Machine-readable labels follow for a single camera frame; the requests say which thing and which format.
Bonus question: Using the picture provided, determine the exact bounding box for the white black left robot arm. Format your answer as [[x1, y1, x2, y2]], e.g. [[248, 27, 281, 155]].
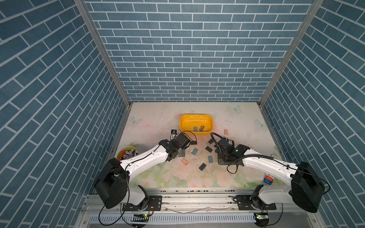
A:
[[93, 133, 192, 210]]

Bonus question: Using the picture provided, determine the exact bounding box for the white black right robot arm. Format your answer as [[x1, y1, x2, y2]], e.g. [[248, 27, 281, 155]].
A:
[[209, 134, 326, 213]]

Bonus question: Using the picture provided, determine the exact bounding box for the light blue eraser centre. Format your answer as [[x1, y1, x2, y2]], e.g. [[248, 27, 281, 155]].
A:
[[192, 148, 199, 155]]

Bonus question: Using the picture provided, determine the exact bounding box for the pink eraser bottom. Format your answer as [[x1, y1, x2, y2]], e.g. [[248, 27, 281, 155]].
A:
[[181, 158, 189, 166]]

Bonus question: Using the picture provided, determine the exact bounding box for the yellow plastic storage box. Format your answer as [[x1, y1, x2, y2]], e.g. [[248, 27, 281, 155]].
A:
[[180, 114, 214, 135]]

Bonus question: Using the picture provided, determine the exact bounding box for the black eraser bottom centre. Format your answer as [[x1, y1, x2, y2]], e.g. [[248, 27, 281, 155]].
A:
[[199, 163, 206, 171]]

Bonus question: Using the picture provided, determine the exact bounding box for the red blue glue tube package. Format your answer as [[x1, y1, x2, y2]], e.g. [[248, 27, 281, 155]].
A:
[[263, 174, 275, 185]]

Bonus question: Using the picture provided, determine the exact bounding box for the yellow cup of pens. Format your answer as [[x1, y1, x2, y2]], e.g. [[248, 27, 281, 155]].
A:
[[116, 146, 139, 161]]

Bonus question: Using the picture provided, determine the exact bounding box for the right electronics board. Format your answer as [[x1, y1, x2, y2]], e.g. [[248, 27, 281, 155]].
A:
[[254, 212, 270, 228]]

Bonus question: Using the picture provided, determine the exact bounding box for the electronics board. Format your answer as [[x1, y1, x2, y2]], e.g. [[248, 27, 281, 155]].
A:
[[130, 214, 149, 228], [254, 212, 270, 228]]

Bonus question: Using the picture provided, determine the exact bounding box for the left electronics board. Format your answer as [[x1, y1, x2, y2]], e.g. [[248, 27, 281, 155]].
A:
[[130, 214, 149, 228]]

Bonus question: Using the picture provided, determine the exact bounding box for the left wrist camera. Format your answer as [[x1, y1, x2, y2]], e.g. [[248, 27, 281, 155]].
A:
[[170, 129, 177, 139]]

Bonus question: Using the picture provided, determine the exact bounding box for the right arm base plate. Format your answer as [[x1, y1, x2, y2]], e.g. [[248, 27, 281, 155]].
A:
[[232, 195, 277, 211]]

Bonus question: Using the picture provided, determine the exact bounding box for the aluminium mounting rail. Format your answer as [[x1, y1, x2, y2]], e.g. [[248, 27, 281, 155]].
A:
[[81, 188, 307, 214]]

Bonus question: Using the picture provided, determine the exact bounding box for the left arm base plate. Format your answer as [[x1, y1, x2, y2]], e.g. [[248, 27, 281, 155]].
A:
[[122, 195, 162, 211]]

